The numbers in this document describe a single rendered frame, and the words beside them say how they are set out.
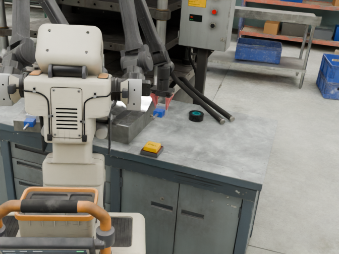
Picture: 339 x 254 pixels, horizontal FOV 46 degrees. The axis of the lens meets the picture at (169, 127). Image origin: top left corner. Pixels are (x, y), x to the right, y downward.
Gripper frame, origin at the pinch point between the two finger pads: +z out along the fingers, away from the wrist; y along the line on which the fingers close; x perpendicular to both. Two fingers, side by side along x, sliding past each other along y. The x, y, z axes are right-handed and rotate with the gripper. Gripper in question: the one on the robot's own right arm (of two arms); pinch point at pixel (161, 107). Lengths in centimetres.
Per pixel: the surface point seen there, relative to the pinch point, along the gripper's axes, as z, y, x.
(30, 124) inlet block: 10, 54, 26
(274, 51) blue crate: 49, -27, -373
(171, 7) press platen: -33, 27, -89
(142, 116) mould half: 7.4, 10.1, -2.0
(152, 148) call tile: 11.9, -3.6, 19.1
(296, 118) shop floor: 92, -69, -259
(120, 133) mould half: 10.8, 14.0, 14.2
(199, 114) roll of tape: 11.5, -12.5, -27.2
